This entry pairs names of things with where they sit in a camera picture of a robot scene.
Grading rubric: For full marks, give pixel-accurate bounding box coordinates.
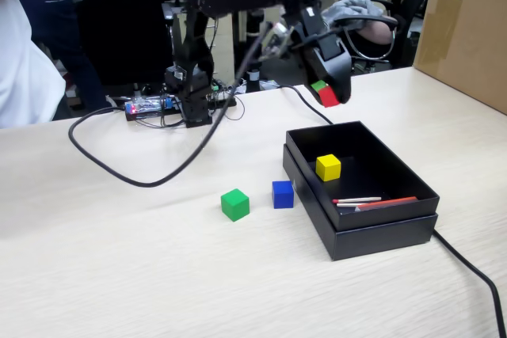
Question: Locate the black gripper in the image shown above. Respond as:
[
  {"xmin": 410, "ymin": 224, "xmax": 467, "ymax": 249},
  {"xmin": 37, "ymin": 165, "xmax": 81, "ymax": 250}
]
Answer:
[{"xmin": 292, "ymin": 5, "xmax": 353, "ymax": 104}]

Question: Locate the red cube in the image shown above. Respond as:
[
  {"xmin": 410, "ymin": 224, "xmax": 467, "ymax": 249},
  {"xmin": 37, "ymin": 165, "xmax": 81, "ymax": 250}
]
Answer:
[{"xmin": 318, "ymin": 85, "xmax": 341, "ymax": 108}]

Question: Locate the yellow cube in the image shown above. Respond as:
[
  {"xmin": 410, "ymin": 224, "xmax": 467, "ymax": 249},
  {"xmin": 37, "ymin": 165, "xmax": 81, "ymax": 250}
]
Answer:
[{"xmin": 315, "ymin": 154, "xmax": 342, "ymax": 182}]

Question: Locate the blue cube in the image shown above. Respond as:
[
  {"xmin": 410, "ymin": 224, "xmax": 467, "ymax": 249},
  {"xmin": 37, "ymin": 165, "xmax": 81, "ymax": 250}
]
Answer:
[{"xmin": 272, "ymin": 180, "xmax": 295, "ymax": 210}]

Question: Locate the green cube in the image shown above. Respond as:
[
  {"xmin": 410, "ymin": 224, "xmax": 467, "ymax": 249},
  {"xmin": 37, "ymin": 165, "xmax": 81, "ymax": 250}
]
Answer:
[{"xmin": 220, "ymin": 188, "xmax": 250, "ymax": 223}]

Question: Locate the large cardboard box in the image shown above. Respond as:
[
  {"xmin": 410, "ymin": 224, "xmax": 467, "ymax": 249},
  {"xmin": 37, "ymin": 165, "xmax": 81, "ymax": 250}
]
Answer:
[{"xmin": 412, "ymin": 0, "xmax": 507, "ymax": 116}]

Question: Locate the brown round cushion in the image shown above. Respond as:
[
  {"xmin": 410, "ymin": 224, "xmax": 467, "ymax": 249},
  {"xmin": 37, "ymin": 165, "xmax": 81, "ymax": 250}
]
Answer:
[{"xmin": 362, "ymin": 21, "xmax": 396, "ymax": 44}]

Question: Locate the chrome-armed office chair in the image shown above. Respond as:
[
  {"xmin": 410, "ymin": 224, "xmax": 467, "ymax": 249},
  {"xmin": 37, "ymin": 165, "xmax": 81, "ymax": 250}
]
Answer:
[{"xmin": 328, "ymin": 13, "xmax": 399, "ymax": 80}]

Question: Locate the thick black stand pole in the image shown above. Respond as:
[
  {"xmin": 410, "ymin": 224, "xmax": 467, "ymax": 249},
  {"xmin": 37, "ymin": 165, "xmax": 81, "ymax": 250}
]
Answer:
[{"xmin": 244, "ymin": 0, "xmax": 265, "ymax": 92}]

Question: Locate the grey fleece cloth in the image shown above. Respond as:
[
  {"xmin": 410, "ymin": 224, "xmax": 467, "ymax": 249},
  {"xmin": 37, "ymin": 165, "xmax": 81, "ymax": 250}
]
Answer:
[{"xmin": 322, "ymin": 0, "xmax": 384, "ymax": 34}]

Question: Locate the slim black office chair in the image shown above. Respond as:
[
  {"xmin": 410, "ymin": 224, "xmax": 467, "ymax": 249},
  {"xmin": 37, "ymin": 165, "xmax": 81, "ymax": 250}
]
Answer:
[{"xmin": 390, "ymin": 0, "xmax": 436, "ymax": 70}]

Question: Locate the long red-tipped wooden stick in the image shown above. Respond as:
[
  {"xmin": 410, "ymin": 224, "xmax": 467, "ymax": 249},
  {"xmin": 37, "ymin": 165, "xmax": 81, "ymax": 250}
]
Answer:
[{"xmin": 332, "ymin": 196, "xmax": 383, "ymax": 203}]

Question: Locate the red pencil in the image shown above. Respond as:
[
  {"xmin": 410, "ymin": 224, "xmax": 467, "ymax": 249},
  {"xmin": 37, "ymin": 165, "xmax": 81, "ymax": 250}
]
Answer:
[{"xmin": 354, "ymin": 196, "xmax": 419, "ymax": 212}]

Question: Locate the large black office chair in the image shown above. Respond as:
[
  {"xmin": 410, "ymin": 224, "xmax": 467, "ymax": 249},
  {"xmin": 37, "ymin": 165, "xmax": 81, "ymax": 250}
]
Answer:
[{"xmin": 74, "ymin": 0, "xmax": 177, "ymax": 85}]

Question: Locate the red white cardboard carton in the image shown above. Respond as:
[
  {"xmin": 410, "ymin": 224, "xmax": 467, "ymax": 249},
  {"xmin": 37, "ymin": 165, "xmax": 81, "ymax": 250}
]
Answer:
[{"xmin": 51, "ymin": 59, "xmax": 82, "ymax": 97}]

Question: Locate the person in dark trousers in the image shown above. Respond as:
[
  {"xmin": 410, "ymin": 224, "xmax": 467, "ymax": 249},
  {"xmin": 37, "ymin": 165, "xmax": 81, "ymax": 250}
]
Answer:
[{"xmin": 15, "ymin": 0, "xmax": 116, "ymax": 112}]

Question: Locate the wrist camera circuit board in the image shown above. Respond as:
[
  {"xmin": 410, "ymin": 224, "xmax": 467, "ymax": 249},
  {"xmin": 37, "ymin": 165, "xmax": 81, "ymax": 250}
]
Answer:
[{"xmin": 261, "ymin": 23, "xmax": 294, "ymax": 58}]

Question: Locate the thick black camera cable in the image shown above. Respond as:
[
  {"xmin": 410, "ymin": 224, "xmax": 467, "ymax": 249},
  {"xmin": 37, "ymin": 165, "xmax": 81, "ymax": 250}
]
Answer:
[{"xmin": 67, "ymin": 31, "xmax": 278, "ymax": 188}]

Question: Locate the black table power cable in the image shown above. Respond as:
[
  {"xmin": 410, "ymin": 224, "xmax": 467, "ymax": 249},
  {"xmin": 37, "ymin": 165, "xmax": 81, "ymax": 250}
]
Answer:
[{"xmin": 276, "ymin": 84, "xmax": 507, "ymax": 338}]

